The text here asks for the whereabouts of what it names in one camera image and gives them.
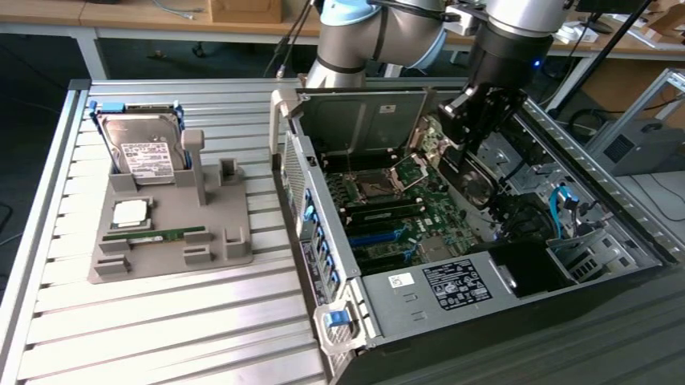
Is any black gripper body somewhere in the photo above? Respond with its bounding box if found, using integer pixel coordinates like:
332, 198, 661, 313
463, 26, 552, 106

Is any black graphics card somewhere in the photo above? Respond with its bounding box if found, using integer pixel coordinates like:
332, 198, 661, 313
408, 86, 498, 213

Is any perforated metal drive cage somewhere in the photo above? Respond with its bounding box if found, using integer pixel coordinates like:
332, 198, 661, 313
478, 132, 531, 225

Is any small white box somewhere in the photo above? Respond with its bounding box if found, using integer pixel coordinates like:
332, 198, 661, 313
552, 22, 600, 44

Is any metal socket cover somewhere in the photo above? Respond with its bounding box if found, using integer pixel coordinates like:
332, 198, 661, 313
387, 155, 431, 192

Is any black tripod pole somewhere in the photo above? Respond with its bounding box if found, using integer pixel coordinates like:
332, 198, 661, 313
544, 0, 658, 113

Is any black monitor with stand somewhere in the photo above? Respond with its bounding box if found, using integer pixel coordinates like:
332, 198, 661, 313
574, 0, 643, 34

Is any CPU socket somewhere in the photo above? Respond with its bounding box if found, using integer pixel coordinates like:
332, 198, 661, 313
345, 170, 400, 201

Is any green motherboard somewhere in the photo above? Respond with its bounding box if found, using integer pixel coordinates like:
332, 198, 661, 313
323, 154, 483, 274

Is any cluttered wooden desk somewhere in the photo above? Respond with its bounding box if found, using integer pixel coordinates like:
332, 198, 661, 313
443, 0, 685, 114

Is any black RAM slot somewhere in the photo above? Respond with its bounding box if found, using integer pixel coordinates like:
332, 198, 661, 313
345, 211, 411, 226
340, 200, 424, 217

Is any grey computer tower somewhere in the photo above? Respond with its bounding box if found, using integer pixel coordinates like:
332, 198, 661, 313
584, 118, 685, 177

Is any brown cardboard piece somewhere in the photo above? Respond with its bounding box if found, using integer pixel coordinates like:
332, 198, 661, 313
645, 0, 685, 39

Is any blue expansion slot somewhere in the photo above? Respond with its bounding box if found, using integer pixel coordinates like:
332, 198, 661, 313
347, 228, 408, 248

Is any grey metal disk bay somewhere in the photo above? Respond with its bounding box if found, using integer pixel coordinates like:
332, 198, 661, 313
544, 228, 628, 285

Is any grey power supply unit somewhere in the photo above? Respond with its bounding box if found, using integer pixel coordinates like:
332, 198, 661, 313
360, 251, 518, 346

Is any brown cardboard box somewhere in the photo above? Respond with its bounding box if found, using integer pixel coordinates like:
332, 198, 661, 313
208, 0, 283, 24

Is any blue case latch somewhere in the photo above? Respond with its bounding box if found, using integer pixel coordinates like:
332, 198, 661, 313
321, 310, 352, 328

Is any open black PC case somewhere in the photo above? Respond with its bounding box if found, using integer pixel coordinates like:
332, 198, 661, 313
268, 76, 678, 385

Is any green RAM stick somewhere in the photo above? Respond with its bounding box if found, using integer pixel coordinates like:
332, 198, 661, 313
100, 226, 208, 244

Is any silver hard disk drive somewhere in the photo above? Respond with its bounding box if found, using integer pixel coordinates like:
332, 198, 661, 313
100, 114, 180, 186

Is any grey parts rack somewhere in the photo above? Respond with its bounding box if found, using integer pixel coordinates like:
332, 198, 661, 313
85, 128, 255, 286

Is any silver CPU chip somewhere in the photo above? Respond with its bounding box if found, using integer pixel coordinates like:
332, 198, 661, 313
109, 199, 150, 230

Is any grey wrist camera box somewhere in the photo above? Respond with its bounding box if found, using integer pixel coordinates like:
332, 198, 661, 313
442, 2, 486, 37

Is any black camera cable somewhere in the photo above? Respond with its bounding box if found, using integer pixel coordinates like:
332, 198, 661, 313
368, 0, 460, 22

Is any black wire bundle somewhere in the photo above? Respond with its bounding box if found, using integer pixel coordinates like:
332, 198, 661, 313
491, 192, 552, 242

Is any blue SATA wire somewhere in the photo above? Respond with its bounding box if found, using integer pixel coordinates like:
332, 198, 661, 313
547, 182, 579, 241

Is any aluminium profile frame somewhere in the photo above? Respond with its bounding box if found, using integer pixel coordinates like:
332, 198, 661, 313
584, 67, 685, 150

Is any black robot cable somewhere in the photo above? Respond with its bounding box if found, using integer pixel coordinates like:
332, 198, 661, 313
264, 0, 315, 78

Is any light grey network cable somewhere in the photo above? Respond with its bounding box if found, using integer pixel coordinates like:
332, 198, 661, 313
152, 0, 208, 19

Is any wooden desk grey frame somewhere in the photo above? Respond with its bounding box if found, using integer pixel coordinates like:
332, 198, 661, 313
0, 0, 321, 80

